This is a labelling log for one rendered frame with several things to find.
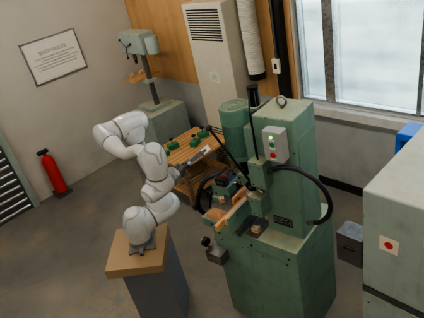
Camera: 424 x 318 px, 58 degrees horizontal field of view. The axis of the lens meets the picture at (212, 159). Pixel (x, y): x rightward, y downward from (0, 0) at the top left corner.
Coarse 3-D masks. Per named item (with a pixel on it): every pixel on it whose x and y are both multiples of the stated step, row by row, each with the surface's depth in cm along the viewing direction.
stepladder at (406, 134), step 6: (408, 126) 215; (414, 126) 214; (420, 126) 212; (402, 132) 211; (408, 132) 209; (414, 132) 208; (396, 138) 215; (402, 138) 210; (408, 138) 208; (396, 144) 217; (402, 144) 217; (396, 150) 219
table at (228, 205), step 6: (234, 192) 239; (216, 198) 243; (228, 198) 235; (216, 204) 232; (222, 204) 231; (228, 204) 229; (228, 210) 225; (246, 210) 223; (204, 216) 224; (240, 216) 219; (246, 216) 224; (204, 222) 226; (210, 222) 222; (216, 222) 218; (234, 222) 215; (240, 222) 220; (222, 228) 218; (228, 228) 214; (234, 228) 216
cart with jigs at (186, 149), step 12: (192, 132) 411; (204, 132) 394; (168, 144) 387; (180, 144) 392; (192, 144) 380; (204, 144) 382; (216, 144) 377; (168, 156) 376; (180, 156) 371; (204, 156) 365; (192, 168) 412; (204, 168) 407; (216, 168) 405; (228, 168) 401; (180, 180) 396; (192, 180) 391; (192, 192) 370; (192, 204) 376
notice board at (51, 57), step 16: (64, 32) 426; (32, 48) 407; (48, 48) 418; (64, 48) 430; (80, 48) 442; (32, 64) 411; (48, 64) 422; (64, 64) 434; (80, 64) 447; (48, 80) 426
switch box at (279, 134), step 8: (264, 128) 178; (272, 128) 176; (280, 128) 175; (264, 136) 177; (280, 136) 171; (264, 144) 179; (280, 144) 174; (264, 152) 182; (272, 152) 179; (280, 152) 176; (288, 152) 180; (272, 160) 182; (280, 160) 178
